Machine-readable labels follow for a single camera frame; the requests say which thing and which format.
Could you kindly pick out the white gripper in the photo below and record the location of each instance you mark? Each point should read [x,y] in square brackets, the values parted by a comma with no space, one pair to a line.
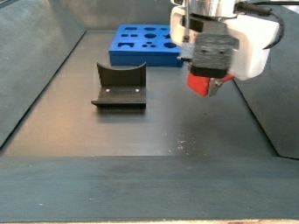
[246,19]

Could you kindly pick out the red three-prong object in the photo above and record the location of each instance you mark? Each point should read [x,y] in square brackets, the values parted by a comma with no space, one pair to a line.
[199,83]

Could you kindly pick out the blue foam shape-hole board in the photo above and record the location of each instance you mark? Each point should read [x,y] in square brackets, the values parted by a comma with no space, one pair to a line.
[144,43]

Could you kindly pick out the black curved cradle fixture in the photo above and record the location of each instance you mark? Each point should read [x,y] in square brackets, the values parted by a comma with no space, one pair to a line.
[122,86]

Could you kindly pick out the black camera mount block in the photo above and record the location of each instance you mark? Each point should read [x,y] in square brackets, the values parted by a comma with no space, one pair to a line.
[214,46]

